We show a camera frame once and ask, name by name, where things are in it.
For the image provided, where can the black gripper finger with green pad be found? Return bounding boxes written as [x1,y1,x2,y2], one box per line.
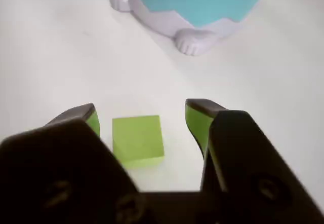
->
[185,98,324,224]

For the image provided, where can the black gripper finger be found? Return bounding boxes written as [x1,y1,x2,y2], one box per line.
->
[0,103,152,224]

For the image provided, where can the green cube block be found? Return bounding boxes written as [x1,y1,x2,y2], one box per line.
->
[112,115,165,169]

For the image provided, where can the teal animal shaped bin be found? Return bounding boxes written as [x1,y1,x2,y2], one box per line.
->
[108,0,273,57]

